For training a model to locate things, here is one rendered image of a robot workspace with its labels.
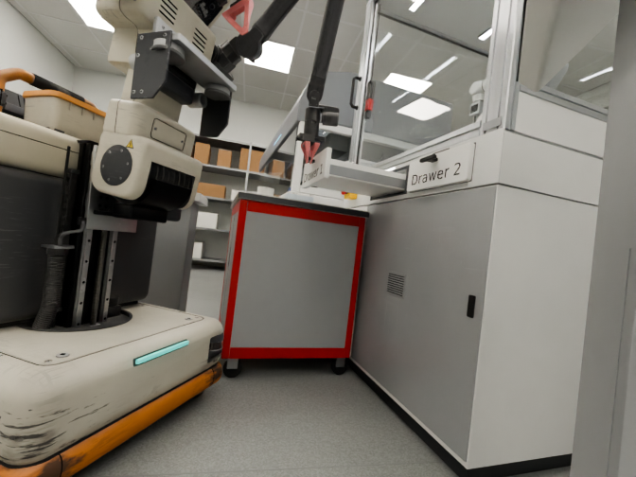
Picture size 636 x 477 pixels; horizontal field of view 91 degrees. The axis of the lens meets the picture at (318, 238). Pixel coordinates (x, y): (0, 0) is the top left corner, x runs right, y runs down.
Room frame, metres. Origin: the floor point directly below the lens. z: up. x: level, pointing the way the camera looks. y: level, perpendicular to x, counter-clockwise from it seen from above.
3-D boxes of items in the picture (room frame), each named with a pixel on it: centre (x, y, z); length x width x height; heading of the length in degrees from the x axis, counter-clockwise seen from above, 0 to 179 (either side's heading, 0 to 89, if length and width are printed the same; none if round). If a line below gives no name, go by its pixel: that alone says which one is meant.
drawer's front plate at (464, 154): (1.02, -0.36, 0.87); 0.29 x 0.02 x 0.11; 19
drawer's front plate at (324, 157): (1.21, 0.04, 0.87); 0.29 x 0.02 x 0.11; 19
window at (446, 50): (1.29, -0.30, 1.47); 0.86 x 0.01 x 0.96; 19
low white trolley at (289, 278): (1.61, 0.15, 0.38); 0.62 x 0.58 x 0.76; 19
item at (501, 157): (1.43, -0.73, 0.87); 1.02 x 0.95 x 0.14; 19
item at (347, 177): (1.28, -0.16, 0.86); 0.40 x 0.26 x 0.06; 109
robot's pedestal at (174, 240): (1.57, 0.74, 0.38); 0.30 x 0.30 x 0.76; 13
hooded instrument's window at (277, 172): (3.05, -0.04, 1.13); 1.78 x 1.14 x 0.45; 19
